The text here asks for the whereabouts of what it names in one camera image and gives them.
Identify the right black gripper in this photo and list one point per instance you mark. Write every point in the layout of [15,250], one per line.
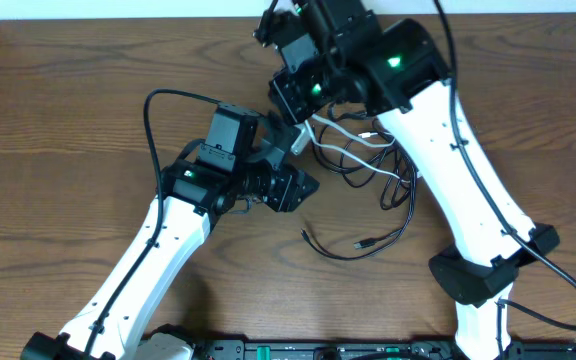
[284,91]

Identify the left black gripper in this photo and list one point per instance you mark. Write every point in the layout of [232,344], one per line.
[291,188]

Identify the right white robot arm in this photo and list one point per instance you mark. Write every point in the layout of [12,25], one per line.
[336,52]

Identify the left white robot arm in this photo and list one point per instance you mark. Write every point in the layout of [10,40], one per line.
[242,158]

